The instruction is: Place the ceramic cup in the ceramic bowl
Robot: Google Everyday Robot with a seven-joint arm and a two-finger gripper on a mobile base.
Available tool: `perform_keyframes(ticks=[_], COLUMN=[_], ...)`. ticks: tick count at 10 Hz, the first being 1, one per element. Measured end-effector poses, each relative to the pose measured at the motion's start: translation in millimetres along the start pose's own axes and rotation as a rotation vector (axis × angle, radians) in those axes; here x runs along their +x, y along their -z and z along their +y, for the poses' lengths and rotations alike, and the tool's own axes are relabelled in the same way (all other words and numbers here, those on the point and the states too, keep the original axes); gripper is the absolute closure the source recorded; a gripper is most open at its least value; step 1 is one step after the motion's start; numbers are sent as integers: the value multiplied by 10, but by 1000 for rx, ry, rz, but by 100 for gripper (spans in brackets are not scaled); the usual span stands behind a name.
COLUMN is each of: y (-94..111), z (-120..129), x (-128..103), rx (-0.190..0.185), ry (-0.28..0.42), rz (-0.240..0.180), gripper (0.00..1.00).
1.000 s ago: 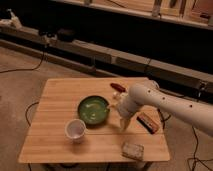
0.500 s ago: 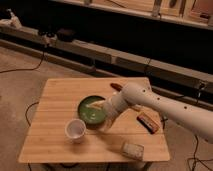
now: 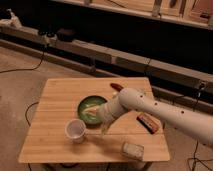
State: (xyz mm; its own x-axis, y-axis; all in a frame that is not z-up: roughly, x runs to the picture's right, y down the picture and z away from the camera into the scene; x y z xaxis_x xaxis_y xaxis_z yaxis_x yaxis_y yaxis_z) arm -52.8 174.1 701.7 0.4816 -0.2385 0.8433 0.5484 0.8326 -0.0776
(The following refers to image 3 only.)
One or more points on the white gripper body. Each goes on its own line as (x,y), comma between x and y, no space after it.
(111,111)

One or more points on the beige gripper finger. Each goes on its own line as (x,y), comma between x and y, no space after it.
(104,127)

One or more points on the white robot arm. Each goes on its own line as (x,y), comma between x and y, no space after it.
(194,124)

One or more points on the green ceramic bowl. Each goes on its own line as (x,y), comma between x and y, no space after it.
(85,109)

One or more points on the dark red small object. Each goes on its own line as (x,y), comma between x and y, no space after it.
(116,86)

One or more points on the wooden table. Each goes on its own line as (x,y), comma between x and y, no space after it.
(46,141)

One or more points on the brown rectangular block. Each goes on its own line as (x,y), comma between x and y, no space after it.
(148,123)

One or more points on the black box on ledge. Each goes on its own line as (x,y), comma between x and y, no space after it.
(66,35)

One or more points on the white object far left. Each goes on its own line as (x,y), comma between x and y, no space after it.
(13,21)

